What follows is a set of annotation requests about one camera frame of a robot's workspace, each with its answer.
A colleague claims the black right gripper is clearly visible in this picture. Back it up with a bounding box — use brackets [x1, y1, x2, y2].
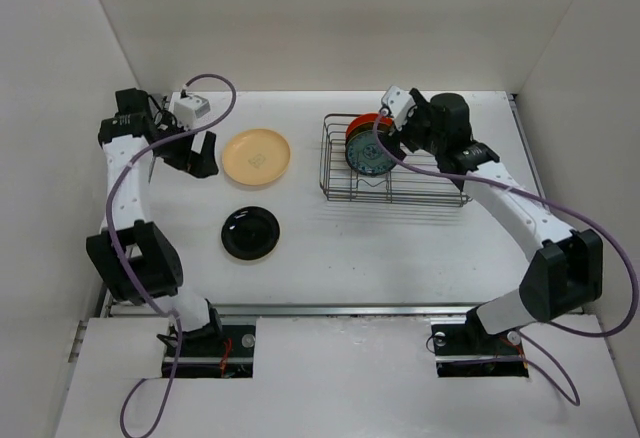
[376, 87, 446, 161]

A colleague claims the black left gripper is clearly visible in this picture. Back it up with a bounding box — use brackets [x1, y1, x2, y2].
[155, 112, 218, 178]

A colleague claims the teal patterned plate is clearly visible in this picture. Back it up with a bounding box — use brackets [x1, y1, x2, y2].
[345, 130, 396, 177]

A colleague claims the orange plate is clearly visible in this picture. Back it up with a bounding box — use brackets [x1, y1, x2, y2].
[345, 112, 378, 142]

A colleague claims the large beige plate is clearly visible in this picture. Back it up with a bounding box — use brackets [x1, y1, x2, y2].
[221, 128, 291, 186]

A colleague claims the black plate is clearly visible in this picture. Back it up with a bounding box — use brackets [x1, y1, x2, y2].
[221, 206, 281, 261]

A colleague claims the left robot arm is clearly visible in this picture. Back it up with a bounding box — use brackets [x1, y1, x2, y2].
[86, 88, 225, 355]

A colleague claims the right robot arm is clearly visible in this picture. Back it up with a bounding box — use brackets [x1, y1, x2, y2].
[381, 86, 603, 352]

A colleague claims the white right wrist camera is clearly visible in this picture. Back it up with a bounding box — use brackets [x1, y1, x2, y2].
[380, 86, 415, 131]

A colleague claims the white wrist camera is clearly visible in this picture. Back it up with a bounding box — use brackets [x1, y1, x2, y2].
[380, 86, 415, 131]
[172, 91, 211, 130]

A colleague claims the grey wire dish rack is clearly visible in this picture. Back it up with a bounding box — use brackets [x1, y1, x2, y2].
[319, 113, 470, 207]

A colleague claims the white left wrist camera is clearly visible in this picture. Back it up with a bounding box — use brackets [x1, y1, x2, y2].
[172, 91, 211, 130]

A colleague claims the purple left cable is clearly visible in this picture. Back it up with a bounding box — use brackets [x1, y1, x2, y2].
[105, 73, 238, 438]

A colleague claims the purple cable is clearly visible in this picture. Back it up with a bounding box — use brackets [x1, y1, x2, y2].
[371, 110, 640, 407]
[105, 73, 238, 438]

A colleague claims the aluminium rail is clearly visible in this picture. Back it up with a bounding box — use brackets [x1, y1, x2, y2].
[99, 302, 481, 317]

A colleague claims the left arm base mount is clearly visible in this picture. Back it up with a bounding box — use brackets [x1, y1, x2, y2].
[175, 317, 257, 379]

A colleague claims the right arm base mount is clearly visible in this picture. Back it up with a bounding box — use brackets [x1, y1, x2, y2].
[425, 322, 529, 378]

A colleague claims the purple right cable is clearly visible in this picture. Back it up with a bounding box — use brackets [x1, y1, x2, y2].
[371, 110, 640, 407]

